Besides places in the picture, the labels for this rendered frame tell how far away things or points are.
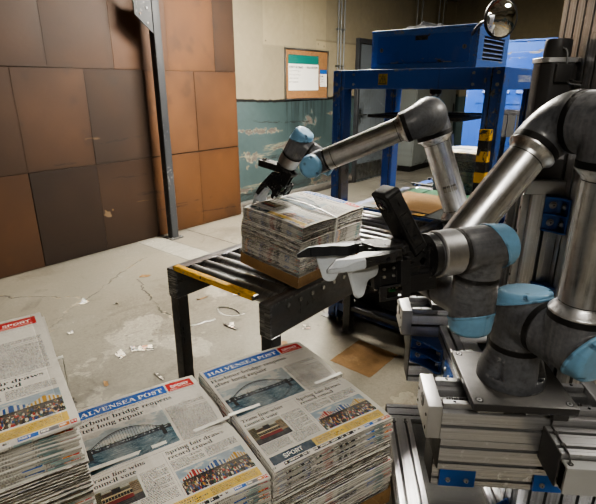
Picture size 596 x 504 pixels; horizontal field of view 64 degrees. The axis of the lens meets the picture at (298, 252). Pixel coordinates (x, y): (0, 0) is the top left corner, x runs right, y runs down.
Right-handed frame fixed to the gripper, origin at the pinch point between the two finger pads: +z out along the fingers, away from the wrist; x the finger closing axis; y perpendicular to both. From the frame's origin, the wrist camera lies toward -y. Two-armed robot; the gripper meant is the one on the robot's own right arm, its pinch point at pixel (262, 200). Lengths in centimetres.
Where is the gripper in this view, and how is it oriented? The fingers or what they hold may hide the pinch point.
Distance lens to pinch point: 191.2
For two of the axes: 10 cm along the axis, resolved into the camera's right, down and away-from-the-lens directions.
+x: 6.5, -2.4, 7.2
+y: 6.2, 7.1, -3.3
